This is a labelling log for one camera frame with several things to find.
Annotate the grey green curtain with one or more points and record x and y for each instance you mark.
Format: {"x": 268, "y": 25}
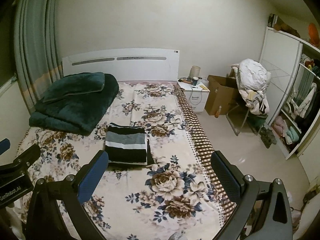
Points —
{"x": 35, "y": 42}

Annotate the black white striped garment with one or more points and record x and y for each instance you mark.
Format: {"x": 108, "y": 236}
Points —
{"x": 260, "y": 105}

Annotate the white puffer jacket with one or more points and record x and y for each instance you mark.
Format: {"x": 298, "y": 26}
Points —
{"x": 252, "y": 75}

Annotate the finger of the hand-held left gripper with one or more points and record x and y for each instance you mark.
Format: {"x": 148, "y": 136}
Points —
{"x": 27, "y": 153}
{"x": 4, "y": 146}

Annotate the pink folded clothes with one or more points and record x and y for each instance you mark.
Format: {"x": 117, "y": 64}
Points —
{"x": 280, "y": 127}

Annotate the floral bed sheet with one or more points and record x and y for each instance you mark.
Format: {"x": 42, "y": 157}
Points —
{"x": 175, "y": 180}

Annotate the beige table lamp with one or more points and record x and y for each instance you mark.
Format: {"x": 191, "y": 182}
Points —
{"x": 195, "y": 71}

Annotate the dark green blanket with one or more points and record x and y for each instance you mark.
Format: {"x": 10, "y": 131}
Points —
{"x": 75, "y": 105}

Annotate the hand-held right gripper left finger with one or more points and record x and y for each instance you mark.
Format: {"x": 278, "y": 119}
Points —
{"x": 92, "y": 180}

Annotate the white wardrobe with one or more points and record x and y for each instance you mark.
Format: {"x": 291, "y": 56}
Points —
{"x": 277, "y": 62}

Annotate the white nightstand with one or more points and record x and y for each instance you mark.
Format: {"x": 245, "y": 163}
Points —
{"x": 197, "y": 97}

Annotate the small brown bottle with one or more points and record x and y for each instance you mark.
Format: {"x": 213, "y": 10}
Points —
{"x": 218, "y": 112}

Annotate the metal chair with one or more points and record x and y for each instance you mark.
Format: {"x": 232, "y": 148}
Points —
{"x": 237, "y": 122}

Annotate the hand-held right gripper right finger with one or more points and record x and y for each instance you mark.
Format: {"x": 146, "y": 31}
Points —
{"x": 225, "y": 176}

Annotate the brown cardboard box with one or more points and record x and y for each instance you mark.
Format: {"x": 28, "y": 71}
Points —
{"x": 220, "y": 97}

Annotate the orange bag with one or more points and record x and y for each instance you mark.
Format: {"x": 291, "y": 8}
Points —
{"x": 313, "y": 33}

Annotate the black white striped sweater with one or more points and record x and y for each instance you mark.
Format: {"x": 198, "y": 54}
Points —
{"x": 125, "y": 140}

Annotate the brown plush toy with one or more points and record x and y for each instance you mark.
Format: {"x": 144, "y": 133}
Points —
{"x": 285, "y": 28}

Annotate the blue cup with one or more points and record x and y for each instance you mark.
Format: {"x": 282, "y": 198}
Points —
{"x": 195, "y": 81}

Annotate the pair of dark slippers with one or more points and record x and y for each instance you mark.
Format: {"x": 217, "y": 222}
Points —
{"x": 268, "y": 137}

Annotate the mint folded clothes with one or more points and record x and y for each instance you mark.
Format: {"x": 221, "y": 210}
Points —
{"x": 292, "y": 135}

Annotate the white bed headboard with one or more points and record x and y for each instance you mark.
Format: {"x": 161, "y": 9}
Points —
{"x": 120, "y": 65}

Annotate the white hanging garment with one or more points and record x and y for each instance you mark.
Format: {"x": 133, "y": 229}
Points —
{"x": 306, "y": 100}

